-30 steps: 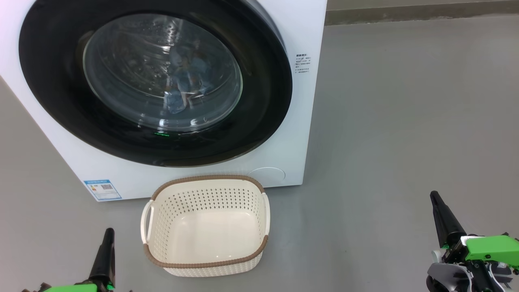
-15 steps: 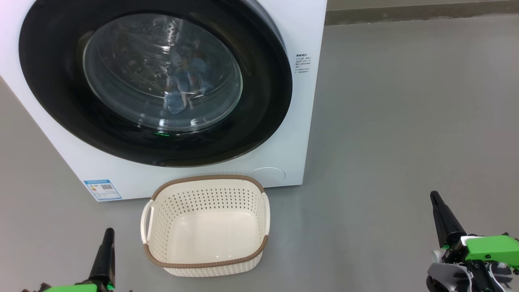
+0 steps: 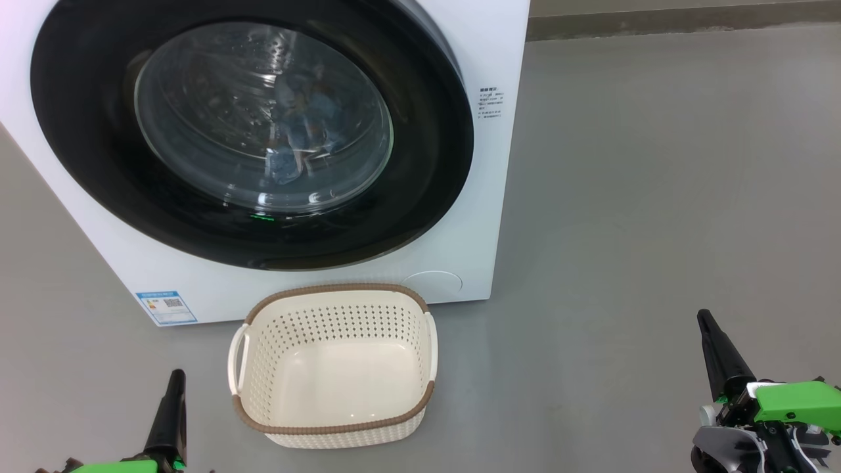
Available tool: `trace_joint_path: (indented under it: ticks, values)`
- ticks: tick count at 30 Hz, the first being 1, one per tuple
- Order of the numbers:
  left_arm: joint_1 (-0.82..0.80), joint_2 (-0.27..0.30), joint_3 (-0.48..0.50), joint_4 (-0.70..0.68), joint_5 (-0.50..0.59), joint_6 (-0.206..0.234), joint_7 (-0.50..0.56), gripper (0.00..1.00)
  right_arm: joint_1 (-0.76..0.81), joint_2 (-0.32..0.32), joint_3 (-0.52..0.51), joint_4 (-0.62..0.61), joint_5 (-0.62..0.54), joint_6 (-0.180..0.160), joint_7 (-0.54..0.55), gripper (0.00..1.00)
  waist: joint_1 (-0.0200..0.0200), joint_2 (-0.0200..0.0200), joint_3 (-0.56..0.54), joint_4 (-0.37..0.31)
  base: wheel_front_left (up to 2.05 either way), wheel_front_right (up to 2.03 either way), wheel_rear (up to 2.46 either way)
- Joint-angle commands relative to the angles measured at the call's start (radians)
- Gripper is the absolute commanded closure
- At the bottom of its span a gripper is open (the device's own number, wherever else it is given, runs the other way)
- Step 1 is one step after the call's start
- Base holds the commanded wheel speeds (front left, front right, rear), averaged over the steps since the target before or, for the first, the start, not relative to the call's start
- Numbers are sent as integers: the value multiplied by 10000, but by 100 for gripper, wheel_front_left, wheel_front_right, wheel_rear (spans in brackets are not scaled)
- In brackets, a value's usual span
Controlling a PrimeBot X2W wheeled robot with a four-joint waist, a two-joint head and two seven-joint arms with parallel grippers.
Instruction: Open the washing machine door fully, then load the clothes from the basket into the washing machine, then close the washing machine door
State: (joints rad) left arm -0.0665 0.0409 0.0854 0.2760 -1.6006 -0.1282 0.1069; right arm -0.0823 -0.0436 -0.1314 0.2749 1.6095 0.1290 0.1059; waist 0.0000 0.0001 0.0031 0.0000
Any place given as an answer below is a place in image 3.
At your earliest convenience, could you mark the white front-load washing machine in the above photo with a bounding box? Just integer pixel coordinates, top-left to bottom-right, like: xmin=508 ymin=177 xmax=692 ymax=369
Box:
xmin=0 ymin=0 xmax=532 ymax=327

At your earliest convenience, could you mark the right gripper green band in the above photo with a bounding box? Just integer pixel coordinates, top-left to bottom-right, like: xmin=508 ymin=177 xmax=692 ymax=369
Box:
xmin=691 ymin=309 xmax=841 ymax=473

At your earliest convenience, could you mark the blue garment with cream lining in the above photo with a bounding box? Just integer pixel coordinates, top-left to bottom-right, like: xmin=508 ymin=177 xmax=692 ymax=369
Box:
xmin=273 ymin=72 xmax=359 ymax=155

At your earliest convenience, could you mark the blue white energy label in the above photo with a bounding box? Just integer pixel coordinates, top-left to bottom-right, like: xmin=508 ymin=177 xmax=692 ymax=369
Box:
xmin=135 ymin=290 xmax=198 ymax=327

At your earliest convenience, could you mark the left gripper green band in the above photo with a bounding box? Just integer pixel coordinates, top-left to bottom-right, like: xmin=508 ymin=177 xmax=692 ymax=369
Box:
xmin=66 ymin=369 xmax=188 ymax=473

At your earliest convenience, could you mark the dark grey glass washer door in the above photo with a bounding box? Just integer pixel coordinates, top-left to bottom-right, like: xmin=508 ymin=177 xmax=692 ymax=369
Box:
xmin=30 ymin=0 xmax=475 ymax=271

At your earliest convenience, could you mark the cream perforated basket brown rim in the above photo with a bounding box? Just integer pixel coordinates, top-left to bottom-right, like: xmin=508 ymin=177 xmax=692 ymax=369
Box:
xmin=227 ymin=283 xmax=439 ymax=449

